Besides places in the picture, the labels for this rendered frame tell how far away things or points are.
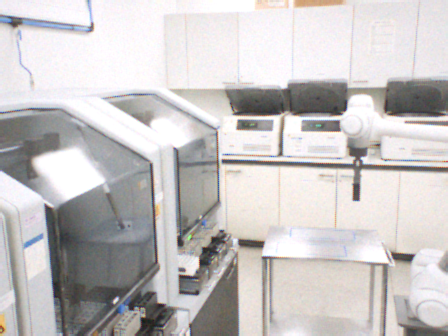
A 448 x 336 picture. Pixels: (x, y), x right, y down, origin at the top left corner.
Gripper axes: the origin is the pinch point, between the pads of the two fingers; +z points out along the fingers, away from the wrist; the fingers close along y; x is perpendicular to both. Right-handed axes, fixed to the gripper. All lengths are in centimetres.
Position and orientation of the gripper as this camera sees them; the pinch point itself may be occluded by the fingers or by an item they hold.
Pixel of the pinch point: (356, 193)
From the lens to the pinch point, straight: 211.5
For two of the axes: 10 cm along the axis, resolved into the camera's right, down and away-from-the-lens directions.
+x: -9.6, -0.4, 2.6
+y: 2.7, -2.3, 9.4
